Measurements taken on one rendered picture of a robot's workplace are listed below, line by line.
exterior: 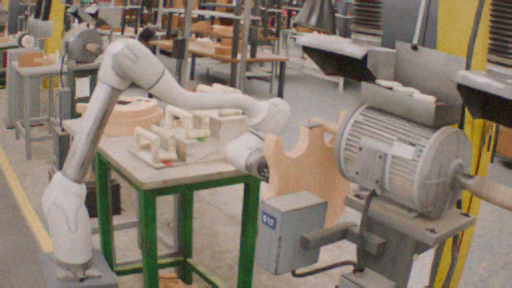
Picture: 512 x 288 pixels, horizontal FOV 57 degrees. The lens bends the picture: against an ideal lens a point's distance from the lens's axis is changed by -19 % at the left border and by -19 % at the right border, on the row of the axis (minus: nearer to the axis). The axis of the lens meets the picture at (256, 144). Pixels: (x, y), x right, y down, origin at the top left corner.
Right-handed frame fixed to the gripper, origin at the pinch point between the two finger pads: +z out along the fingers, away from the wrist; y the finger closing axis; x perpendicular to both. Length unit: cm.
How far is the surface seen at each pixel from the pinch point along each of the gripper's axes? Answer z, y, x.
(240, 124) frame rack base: -67, -21, -1
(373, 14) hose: 13, -18, 57
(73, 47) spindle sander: -239, 4, 18
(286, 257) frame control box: 25.9, 27.3, -4.5
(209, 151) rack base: -66, -5, -9
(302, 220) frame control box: 25.7, 22.1, 5.3
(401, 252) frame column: 49.2, 5.0, -2.0
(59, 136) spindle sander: -239, 21, -44
